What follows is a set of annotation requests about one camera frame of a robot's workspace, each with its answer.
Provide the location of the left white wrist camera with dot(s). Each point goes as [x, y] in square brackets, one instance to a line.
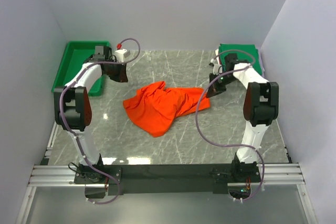
[121, 54]

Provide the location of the green plastic bin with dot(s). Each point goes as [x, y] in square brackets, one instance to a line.
[76, 52]

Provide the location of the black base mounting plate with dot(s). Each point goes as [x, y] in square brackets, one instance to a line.
[187, 178]

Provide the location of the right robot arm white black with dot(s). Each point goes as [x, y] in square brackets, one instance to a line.
[260, 109]

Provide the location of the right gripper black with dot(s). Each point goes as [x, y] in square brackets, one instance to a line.
[214, 89]

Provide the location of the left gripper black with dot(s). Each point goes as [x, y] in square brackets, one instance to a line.
[122, 76]

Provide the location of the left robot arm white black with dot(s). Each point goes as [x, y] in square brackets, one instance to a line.
[73, 110]

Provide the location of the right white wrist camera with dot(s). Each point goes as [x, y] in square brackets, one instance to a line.
[216, 67]

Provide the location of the white folded t shirt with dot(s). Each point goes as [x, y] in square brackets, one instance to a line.
[217, 57]

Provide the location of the orange t shirt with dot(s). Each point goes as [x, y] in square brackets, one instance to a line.
[155, 107]

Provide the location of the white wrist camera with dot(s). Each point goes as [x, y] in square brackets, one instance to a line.
[121, 54]
[216, 67]

